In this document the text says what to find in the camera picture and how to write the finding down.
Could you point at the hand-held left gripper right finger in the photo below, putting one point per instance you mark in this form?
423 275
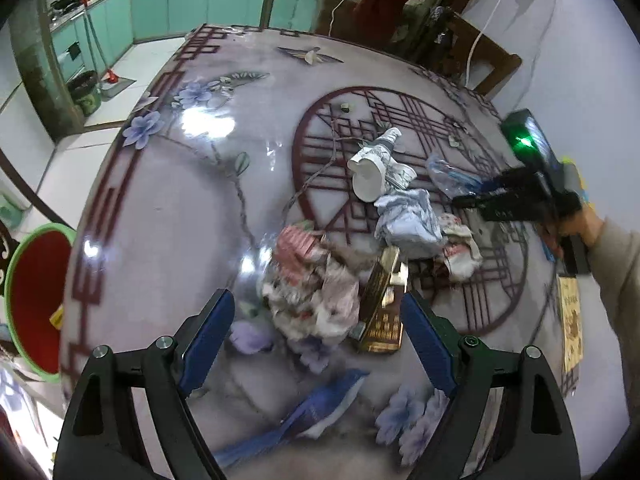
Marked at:
430 345

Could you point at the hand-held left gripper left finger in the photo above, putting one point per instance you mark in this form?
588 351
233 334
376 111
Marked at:
205 345

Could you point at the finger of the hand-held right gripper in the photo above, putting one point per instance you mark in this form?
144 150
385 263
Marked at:
500 207
510 180

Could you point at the gold box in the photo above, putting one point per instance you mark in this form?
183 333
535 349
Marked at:
382 310

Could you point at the clear plastic wrapper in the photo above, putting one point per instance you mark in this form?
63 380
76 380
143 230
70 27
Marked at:
445 172

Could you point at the white pink paper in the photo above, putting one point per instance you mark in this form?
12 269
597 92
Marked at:
315 300

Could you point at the pink striped wrapper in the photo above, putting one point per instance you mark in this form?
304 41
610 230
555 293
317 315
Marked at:
297 247

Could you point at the red bucket with green rim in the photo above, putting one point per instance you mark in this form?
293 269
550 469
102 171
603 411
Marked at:
35 300

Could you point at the person's right hand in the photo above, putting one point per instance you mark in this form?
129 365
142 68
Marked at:
587 227

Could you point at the crumpled white red wrapper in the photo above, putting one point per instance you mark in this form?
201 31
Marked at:
460 255

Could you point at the plain wooden chair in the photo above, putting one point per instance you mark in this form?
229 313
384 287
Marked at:
495 70

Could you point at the crumpled light blue paper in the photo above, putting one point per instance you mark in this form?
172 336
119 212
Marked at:
407 220

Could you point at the crumpled black-white printed paper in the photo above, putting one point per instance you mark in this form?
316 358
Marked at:
402 175

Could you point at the white paper cup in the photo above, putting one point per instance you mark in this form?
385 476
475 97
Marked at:
367 175

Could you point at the yellow printed card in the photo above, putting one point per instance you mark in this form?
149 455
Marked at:
571 325

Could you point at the dark cloth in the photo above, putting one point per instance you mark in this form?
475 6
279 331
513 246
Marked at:
440 25

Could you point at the grey dustpan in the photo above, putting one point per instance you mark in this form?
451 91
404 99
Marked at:
117 86

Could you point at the green kitchen waste bin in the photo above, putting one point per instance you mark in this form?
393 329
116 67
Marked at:
85 95

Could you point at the red broom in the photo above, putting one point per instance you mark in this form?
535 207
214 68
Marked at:
97 40

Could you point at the green base cabinets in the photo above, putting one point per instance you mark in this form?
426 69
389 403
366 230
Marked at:
200 0

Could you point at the black wok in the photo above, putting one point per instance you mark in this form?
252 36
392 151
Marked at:
65 3

